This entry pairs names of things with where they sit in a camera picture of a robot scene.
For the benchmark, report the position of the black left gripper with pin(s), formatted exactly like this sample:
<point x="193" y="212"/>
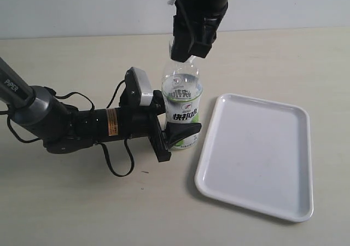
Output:
<point x="127" y="121"/>

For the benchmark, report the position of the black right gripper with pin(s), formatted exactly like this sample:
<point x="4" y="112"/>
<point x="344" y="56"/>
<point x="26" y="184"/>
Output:
<point x="194" y="31"/>

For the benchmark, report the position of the clear plastic drink bottle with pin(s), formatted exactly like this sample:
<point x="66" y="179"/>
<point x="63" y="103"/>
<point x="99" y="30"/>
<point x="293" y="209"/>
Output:
<point x="182" y="90"/>

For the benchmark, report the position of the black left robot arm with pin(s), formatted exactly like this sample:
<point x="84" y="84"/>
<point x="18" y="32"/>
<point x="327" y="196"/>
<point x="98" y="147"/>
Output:
<point x="63" y="128"/>

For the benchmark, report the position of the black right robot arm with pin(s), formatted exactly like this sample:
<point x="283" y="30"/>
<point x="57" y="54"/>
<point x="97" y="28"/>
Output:
<point x="205" y="4"/>

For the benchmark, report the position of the white plastic tray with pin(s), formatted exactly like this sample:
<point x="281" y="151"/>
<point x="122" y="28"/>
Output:
<point x="257" y="156"/>

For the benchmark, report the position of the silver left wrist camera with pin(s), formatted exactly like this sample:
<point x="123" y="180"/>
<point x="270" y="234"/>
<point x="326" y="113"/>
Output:
<point x="142" y="95"/>

